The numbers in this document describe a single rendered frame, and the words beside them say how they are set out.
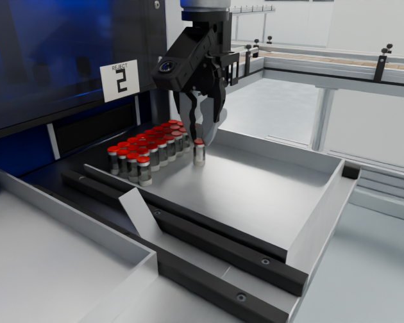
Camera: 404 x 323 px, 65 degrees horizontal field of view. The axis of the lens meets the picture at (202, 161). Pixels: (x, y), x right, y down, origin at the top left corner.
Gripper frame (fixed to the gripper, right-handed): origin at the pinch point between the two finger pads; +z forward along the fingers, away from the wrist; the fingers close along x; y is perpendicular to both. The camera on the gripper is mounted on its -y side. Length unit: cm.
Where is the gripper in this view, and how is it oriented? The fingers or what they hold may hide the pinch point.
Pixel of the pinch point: (197, 138)
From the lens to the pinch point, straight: 55.0
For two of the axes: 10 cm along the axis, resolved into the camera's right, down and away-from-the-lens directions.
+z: 0.0, 8.9, 4.6
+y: 5.7, -3.8, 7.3
